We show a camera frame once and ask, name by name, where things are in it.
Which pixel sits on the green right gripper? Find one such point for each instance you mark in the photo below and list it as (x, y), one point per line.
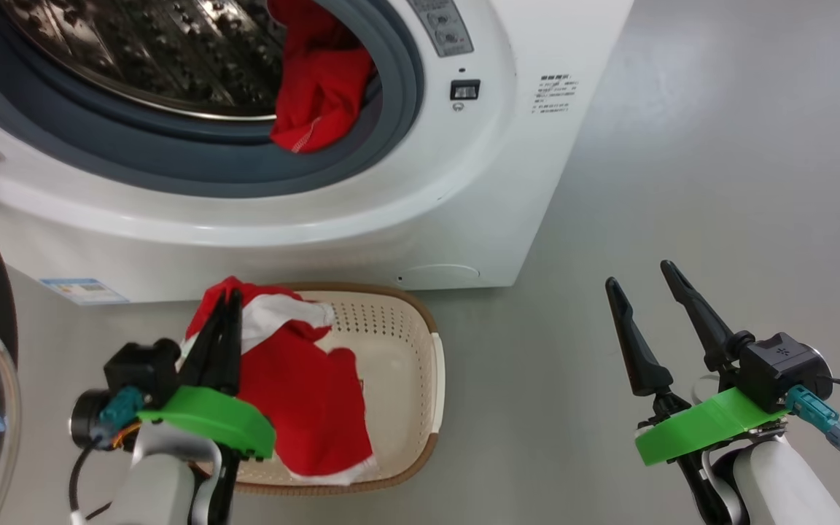
(697, 426)

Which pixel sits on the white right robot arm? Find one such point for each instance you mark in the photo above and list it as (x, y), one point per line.
(777, 481)

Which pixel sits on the red and white garment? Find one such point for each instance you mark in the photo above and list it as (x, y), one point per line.
(303, 394)

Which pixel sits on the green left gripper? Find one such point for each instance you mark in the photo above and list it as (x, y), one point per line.
(223, 423)

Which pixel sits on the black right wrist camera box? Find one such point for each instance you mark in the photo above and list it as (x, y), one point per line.
(781, 368)

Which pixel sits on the cream basket with brown rim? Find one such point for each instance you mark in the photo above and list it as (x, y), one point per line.
(398, 364)

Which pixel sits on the red garment with white stitching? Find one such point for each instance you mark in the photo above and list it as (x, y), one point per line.
(318, 87)

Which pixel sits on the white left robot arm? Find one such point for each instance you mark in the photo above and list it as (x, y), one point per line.
(157, 481)

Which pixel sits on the white front-load washing machine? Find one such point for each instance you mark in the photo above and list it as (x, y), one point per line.
(464, 182)

